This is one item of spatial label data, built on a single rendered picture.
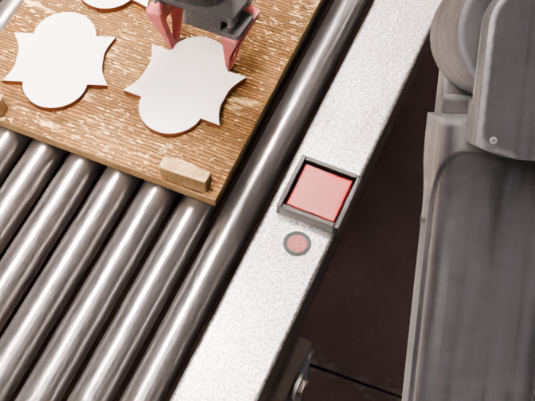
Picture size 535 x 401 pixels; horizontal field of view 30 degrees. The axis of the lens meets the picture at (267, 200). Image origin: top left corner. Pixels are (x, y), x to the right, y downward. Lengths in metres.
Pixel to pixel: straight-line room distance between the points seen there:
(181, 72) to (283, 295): 0.31
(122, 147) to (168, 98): 0.08
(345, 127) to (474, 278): 0.78
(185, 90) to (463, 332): 0.80
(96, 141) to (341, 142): 0.29
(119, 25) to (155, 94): 0.13
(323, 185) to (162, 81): 0.24
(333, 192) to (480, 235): 0.72
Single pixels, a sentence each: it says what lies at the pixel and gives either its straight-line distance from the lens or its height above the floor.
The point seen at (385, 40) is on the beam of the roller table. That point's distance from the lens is 1.29.
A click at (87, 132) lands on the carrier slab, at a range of 1.20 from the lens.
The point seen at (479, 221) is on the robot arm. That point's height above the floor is 1.54.
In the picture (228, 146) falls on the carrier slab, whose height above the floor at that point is 0.94.
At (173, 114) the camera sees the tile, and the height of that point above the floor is 0.95.
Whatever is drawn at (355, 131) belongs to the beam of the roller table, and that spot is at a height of 0.91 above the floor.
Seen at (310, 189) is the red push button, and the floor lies 0.93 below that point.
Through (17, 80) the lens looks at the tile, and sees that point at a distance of 1.25.
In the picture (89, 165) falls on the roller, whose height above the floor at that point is 0.91.
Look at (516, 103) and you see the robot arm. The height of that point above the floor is 1.59.
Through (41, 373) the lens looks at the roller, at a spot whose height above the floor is 0.92.
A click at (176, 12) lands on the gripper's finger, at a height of 0.98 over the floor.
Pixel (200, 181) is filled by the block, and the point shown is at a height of 0.96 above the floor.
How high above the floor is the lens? 1.91
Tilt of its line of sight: 60 degrees down
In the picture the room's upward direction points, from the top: straight up
